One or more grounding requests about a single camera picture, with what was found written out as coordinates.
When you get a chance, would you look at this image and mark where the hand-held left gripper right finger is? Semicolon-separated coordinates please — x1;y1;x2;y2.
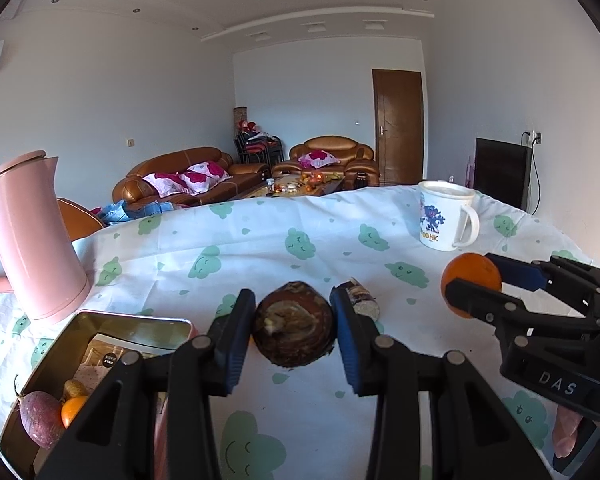
329;285;551;480

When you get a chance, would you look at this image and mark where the brown wooden chair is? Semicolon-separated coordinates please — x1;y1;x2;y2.
56;197;107;243

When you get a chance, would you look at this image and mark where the pile of small fruits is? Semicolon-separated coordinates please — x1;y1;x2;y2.
265;171;341;195

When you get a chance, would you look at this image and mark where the black power cable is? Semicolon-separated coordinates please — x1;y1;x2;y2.
529;142;542;216

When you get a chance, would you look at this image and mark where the pink electric kettle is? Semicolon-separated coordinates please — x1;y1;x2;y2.
0;150;92;321

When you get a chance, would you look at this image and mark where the person's right hand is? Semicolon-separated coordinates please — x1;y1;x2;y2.
552;405;581;458

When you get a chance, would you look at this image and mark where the white printed mug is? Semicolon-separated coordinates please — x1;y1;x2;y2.
418;180;481;252

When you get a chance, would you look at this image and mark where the brown taro root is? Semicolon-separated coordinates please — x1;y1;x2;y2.
252;282;338;371

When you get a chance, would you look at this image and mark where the brown leather armchair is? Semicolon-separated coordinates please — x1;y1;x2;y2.
272;135;382;192

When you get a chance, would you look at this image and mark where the magenta floral pillow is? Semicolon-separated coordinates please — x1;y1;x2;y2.
180;161;232;196
142;172;191;198
298;150;341;170

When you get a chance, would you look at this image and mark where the white tablecloth green cloud print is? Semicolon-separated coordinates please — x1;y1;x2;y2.
0;185;600;480

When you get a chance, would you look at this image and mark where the purple round root vegetable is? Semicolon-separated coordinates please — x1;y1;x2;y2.
14;375;66;450

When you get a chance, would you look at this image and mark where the blue cloth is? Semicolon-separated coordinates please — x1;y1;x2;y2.
91;200;176;226

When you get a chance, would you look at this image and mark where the wooden coffee table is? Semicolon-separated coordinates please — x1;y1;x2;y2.
235;172;348;201

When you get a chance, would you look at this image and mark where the stack of dark chairs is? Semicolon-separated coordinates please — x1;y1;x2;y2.
235;131;284;166

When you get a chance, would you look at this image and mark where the brown leather sofa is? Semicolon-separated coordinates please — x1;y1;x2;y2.
111;147;237;207

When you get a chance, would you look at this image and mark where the paper packet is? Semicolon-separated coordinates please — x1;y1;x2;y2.
75;332;153;401

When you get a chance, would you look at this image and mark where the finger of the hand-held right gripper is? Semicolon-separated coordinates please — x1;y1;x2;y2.
485;254;600;319
445;280;600;342

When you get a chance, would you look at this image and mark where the brown wooden door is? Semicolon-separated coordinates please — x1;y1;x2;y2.
371;68;426;187

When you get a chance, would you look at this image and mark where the pink tin box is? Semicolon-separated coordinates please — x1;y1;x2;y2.
0;310;200;480

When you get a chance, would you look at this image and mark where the small orange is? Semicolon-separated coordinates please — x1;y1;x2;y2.
61;395;90;429

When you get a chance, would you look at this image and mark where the large orange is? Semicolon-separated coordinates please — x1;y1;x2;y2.
440;253;503;320

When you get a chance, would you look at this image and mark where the black television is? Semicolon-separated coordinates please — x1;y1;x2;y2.
474;136;533;211

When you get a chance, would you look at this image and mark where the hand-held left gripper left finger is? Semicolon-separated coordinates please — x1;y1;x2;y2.
35;288;257;480

